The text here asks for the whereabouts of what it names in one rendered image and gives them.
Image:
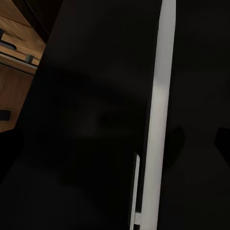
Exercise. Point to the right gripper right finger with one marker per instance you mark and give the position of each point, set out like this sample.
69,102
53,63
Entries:
222,142

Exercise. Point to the cabinet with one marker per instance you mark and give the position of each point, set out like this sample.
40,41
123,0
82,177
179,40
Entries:
25,28

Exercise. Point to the pen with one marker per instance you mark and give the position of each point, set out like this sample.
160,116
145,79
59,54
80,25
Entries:
147,218

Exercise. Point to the desk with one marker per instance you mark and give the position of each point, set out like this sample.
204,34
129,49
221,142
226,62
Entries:
86,117

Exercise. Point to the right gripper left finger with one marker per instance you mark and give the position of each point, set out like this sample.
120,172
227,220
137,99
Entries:
11,144

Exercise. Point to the swivel chair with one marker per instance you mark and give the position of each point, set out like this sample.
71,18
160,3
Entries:
4,115

